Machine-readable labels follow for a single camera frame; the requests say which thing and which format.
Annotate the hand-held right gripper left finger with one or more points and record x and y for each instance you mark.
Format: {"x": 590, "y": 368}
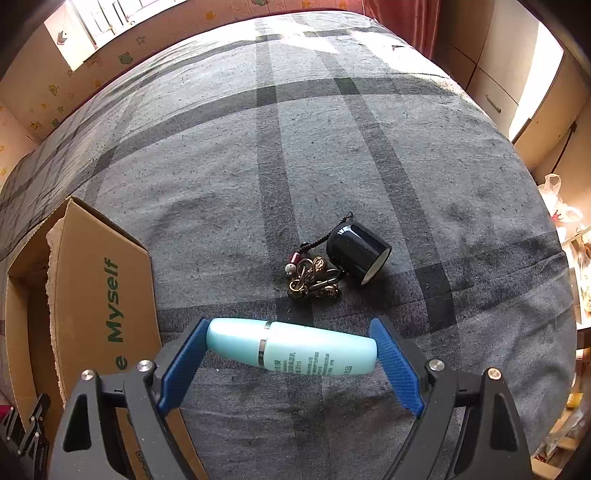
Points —
{"x": 184, "y": 364}

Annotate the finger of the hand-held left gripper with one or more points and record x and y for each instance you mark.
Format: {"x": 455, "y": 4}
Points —
{"x": 32, "y": 443}

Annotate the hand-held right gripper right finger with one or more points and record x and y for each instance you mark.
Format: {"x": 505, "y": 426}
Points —
{"x": 397, "y": 364}

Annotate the teal plastic bottle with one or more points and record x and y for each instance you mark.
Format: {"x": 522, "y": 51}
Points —
{"x": 314, "y": 348}

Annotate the black cylinder cup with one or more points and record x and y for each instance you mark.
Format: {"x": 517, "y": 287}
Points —
{"x": 353, "y": 249}

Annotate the brown cardboard box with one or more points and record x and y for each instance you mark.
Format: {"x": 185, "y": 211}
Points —
{"x": 92, "y": 277}

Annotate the white plastic bag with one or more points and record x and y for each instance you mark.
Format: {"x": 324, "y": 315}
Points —
{"x": 554, "y": 198}

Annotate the beige wardrobe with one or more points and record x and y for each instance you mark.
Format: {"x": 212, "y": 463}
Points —
{"x": 498, "y": 69}

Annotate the red curtain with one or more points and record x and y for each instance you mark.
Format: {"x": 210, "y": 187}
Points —
{"x": 406, "y": 23}

